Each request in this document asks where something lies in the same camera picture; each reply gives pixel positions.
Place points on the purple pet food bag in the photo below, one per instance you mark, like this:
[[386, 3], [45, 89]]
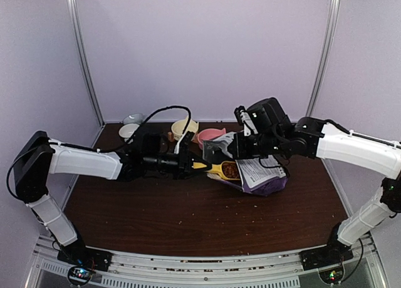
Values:
[[259, 176]]

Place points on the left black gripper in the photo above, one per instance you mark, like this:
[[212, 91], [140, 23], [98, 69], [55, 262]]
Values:
[[185, 163]]

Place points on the yellow plastic scoop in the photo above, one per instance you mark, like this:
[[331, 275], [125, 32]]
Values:
[[216, 169]]

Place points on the right aluminium frame post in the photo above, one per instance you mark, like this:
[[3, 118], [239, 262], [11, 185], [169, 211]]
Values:
[[331, 24]]

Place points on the cream cat-ear pet bowl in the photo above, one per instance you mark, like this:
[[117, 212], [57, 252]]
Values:
[[181, 127]]

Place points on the brown kibble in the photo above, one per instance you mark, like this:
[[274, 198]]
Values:
[[230, 170]]

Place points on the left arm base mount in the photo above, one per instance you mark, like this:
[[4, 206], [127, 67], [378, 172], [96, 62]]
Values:
[[77, 253]]

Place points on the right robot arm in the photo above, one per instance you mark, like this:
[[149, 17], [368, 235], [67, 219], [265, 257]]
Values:
[[269, 131]]

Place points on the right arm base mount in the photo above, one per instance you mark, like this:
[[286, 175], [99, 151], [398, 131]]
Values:
[[334, 252]]

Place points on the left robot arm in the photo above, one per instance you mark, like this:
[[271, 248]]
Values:
[[42, 156]]

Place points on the aluminium frame post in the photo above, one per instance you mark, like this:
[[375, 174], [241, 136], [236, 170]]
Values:
[[85, 69], [331, 24]]

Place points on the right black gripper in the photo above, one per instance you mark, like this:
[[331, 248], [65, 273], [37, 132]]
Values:
[[240, 153]]

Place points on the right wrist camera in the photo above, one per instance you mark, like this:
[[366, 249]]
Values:
[[245, 120]]

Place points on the light blue striped bowl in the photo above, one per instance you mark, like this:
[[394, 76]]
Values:
[[136, 118]]

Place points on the left aluminium frame post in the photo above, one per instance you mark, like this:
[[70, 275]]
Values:
[[85, 69]]

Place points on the navy white-dotted bowl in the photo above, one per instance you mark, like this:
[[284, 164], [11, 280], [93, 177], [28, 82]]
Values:
[[127, 131]]

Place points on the pink cat-ear pet bowl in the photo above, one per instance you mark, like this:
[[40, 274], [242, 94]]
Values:
[[209, 134]]

